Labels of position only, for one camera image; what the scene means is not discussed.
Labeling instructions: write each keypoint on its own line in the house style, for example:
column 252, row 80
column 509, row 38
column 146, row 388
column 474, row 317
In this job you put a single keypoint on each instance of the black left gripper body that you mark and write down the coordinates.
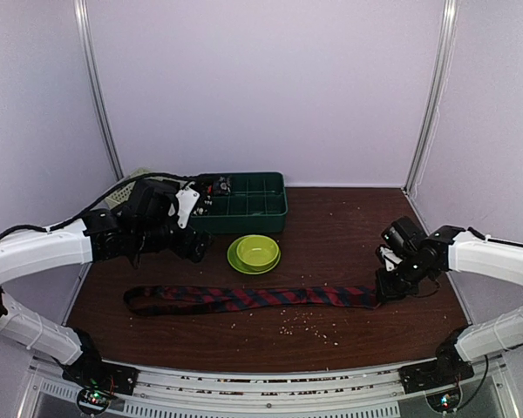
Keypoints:
column 183, row 247

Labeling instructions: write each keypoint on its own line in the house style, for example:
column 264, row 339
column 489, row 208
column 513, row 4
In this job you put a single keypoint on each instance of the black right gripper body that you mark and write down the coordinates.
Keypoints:
column 404, row 283

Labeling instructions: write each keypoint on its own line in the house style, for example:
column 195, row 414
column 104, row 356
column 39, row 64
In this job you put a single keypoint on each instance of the red navy striped tie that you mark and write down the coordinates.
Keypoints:
column 150, row 301

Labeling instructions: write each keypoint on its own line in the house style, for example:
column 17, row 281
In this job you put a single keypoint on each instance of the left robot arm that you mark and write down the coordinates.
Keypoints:
column 154, row 218

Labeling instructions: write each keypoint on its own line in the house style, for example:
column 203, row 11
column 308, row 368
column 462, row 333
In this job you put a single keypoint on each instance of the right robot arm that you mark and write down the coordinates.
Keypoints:
column 409, row 255

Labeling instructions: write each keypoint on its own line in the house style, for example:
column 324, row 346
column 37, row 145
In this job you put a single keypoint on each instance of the black white patterned rolled tie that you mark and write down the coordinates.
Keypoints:
column 203, row 206

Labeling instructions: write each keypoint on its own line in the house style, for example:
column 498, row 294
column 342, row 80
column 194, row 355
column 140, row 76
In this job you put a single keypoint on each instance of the lime green plate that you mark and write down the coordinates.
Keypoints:
column 235, row 263

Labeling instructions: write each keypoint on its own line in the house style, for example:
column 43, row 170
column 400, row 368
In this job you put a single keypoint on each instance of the dark floral rolled tie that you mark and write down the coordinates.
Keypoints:
column 222, row 186

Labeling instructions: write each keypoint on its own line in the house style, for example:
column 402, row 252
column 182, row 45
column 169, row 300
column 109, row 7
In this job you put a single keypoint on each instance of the pale green perforated basket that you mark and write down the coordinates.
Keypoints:
column 122, row 194

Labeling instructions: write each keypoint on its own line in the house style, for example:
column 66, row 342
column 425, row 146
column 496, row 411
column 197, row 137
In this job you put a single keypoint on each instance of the lime green bowl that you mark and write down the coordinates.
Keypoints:
column 257, row 250

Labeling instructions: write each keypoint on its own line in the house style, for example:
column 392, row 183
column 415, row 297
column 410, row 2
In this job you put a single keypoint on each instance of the green divided organizer tray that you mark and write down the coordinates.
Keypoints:
column 257, row 204

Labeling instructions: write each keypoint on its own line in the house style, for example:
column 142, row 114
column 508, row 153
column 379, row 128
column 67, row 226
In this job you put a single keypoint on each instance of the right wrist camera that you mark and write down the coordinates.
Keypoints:
column 388, row 258

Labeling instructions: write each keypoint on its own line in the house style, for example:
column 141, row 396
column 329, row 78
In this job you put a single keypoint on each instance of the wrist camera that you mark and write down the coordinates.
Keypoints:
column 187, row 199
column 388, row 258

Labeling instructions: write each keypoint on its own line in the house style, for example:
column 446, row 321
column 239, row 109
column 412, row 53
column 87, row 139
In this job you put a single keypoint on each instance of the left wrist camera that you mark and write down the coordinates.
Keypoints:
column 187, row 199

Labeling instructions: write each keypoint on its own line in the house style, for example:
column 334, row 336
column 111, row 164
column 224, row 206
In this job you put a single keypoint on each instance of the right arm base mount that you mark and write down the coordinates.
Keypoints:
column 436, row 374

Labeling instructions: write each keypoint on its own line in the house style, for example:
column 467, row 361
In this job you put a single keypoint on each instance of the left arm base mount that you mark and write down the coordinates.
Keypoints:
column 101, row 375

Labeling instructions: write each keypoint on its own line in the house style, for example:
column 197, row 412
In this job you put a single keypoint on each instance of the left aluminium frame post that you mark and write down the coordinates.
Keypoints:
column 98, row 101

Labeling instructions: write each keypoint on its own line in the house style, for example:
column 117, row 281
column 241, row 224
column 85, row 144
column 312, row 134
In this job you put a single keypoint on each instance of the aluminium frame post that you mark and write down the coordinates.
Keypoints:
column 98, row 101
column 438, row 79

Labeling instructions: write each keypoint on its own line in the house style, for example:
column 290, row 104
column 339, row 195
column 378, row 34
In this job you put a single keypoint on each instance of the right aluminium frame post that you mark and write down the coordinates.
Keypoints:
column 438, row 79

